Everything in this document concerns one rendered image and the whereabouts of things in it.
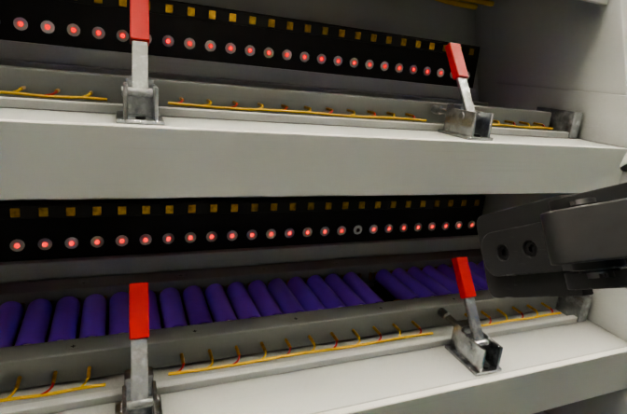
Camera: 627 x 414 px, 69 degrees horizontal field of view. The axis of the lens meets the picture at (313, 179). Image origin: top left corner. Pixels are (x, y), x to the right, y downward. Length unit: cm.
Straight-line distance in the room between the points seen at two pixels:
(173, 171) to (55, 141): 7
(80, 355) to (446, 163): 30
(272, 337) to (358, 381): 7
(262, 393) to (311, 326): 7
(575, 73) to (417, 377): 37
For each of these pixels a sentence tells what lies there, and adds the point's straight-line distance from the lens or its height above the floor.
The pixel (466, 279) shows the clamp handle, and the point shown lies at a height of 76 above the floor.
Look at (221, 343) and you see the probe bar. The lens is 38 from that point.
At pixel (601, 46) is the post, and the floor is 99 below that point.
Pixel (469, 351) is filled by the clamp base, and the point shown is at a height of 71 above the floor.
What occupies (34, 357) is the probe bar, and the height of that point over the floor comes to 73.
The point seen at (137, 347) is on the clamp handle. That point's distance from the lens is 32.
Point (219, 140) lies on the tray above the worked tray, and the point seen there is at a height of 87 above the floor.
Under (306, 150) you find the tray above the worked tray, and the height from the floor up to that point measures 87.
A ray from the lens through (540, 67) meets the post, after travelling 62.
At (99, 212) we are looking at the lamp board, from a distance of 44.
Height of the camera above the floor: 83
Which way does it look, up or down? 3 degrees up
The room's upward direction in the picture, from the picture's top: 1 degrees counter-clockwise
